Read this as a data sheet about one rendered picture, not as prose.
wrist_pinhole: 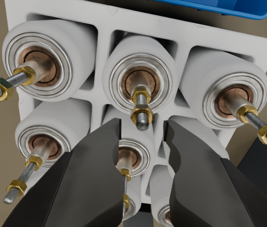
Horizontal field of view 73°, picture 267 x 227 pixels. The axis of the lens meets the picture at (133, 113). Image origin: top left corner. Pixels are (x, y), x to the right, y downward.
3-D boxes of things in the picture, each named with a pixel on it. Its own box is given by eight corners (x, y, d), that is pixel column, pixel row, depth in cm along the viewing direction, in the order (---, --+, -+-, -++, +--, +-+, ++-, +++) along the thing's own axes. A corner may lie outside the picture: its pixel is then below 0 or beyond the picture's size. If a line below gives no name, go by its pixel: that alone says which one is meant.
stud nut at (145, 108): (130, 121, 16) (130, 127, 15) (129, 104, 15) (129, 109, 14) (153, 121, 16) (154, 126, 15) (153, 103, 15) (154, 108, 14)
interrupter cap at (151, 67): (184, 73, 22) (185, 75, 21) (149, 120, 25) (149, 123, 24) (128, 38, 20) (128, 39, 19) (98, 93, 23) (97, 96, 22)
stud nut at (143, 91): (132, 103, 19) (131, 106, 19) (131, 88, 19) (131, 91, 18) (150, 103, 19) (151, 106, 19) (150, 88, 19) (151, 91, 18)
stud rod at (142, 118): (136, 94, 21) (136, 132, 14) (136, 86, 20) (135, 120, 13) (145, 94, 21) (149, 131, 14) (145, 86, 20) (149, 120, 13)
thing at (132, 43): (170, 47, 37) (197, 71, 21) (145, 86, 41) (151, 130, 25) (130, 20, 35) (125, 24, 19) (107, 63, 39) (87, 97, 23)
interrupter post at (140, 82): (154, 80, 22) (156, 91, 19) (143, 96, 23) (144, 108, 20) (137, 70, 21) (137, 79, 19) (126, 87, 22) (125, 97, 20)
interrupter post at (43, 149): (34, 141, 27) (22, 156, 24) (49, 137, 26) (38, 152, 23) (43, 153, 28) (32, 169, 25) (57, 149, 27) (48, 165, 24)
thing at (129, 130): (154, 93, 42) (165, 140, 26) (142, 126, 46) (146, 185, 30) (113, 82, 41) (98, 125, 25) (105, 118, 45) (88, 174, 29)
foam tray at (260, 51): (228, 31, 42) (283, 41, 26) (178, 158, 60) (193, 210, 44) (56, -4, 39) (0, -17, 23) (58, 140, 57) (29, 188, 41)
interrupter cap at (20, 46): (8, 20, 19) (4, 20, 18) (79, 45, 20) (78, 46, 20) (7, 85, 23) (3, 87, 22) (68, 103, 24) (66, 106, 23)
